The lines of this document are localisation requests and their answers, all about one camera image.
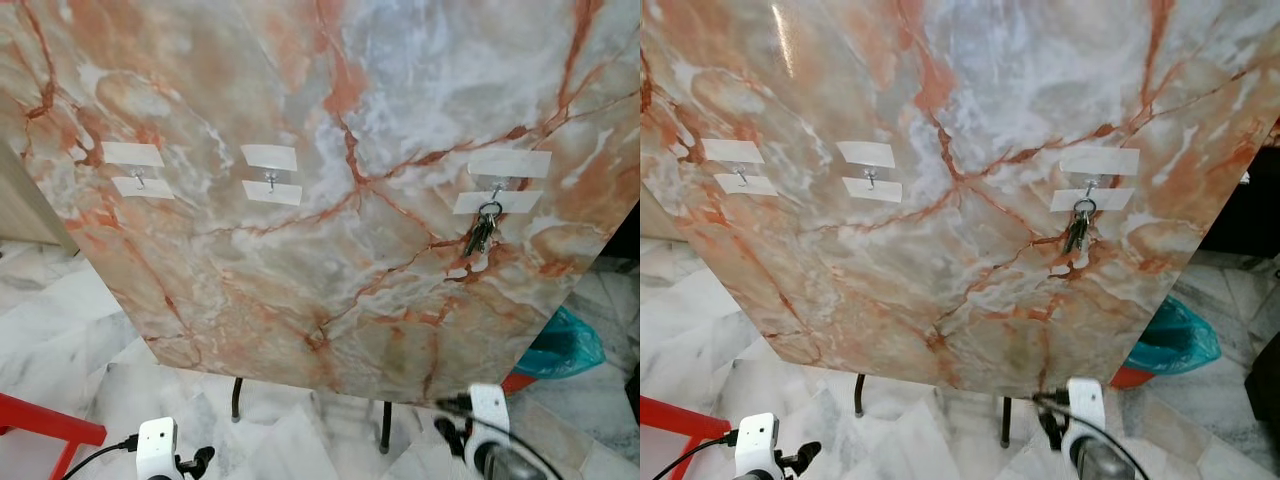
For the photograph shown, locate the red plastic stool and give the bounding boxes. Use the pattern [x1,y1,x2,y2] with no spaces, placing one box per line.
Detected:
[0,392,109,480]
[640,394,734,480]

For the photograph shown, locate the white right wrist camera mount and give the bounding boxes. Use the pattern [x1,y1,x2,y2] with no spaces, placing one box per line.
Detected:
[467,382,512,472]
[1064,377,1109,467]

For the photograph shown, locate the marble pattern table top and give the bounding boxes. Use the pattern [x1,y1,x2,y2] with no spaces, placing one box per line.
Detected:
[640,0,1280,397]
[0,0,641,407]

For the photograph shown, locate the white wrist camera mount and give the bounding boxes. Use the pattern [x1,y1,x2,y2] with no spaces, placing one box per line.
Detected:
[734,411,782,480]
[467,382,512,472]
[136,417,180,480]
[1064,377,1109,467]

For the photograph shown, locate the dark brown sofa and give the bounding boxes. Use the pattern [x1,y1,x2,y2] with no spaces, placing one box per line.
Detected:
[1244,329,1280,427]

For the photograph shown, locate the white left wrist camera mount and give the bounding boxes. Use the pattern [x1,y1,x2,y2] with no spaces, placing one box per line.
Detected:
[734,411,782,480]
[136,417,180,480]

